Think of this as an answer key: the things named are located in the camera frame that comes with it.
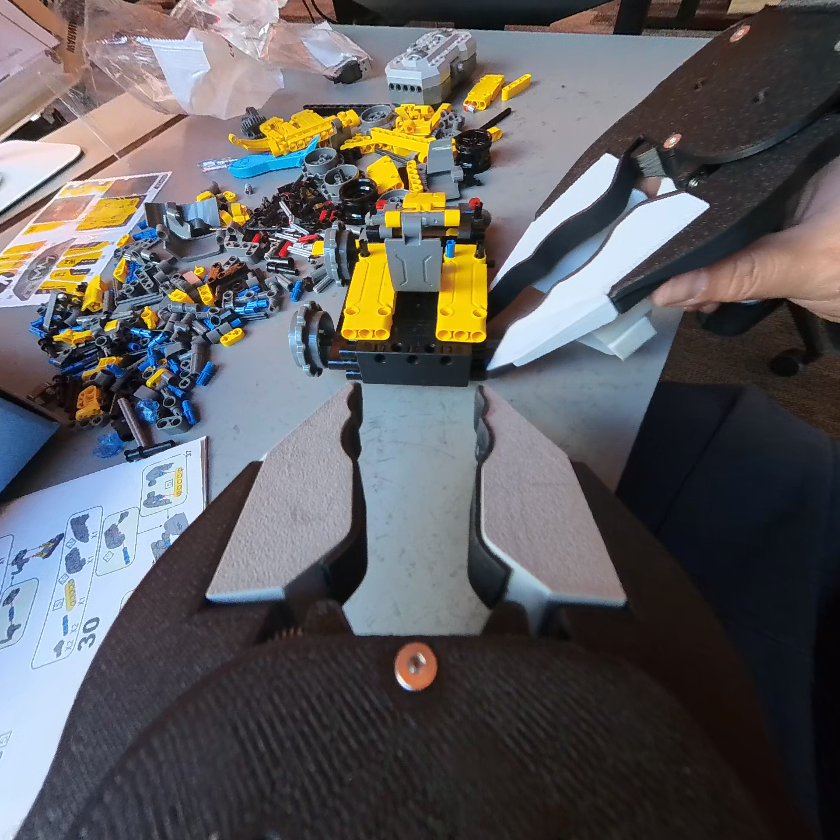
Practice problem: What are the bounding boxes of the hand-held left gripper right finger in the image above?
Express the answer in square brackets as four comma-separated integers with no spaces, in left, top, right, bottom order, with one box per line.
[469,385,630,618]

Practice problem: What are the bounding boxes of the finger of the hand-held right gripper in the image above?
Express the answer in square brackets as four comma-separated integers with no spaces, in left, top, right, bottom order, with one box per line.
[489,153,652,317]
[485,188,712,374]

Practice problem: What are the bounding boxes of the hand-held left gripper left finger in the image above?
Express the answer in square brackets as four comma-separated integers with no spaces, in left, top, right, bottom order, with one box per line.
[205,382,367,607]

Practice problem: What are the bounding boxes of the yellow toy brick vehicle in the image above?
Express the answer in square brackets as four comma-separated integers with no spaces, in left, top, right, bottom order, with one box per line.
[288,189,494,389]

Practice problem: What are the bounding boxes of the grey desk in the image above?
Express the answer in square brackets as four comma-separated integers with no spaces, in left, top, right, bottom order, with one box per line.
[0,24,716,639]

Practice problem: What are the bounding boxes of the person's right hand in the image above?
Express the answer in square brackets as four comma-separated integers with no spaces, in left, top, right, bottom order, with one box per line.
[649,158,840,324]

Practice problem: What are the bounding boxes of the black office chair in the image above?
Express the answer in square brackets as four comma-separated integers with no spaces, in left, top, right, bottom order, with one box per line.
[696,300,840,383]

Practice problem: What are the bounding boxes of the grey battery box brick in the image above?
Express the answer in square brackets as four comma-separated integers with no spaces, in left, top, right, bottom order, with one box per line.
[382,28,479,101]

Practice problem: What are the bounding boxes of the building instruction booklet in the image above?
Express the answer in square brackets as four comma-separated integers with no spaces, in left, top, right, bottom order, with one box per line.
[0,436,212,836]

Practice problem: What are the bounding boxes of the pile of loose toy bricks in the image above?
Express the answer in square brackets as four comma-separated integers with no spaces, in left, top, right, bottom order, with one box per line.
[27,73,535,463]

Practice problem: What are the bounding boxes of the blue toy box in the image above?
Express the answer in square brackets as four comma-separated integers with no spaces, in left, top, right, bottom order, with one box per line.
[0,386,61,494]

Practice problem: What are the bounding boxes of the light blue curved brick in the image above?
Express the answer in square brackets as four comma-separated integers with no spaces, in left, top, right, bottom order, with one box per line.
[229,137,324,179]

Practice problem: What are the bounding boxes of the yellow sticker sheet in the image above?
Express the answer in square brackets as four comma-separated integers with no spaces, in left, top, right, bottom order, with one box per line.
[0,170,173,311]

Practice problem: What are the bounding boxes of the clear plastic bags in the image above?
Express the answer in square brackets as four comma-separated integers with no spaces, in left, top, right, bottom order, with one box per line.
[84,0,376,120]

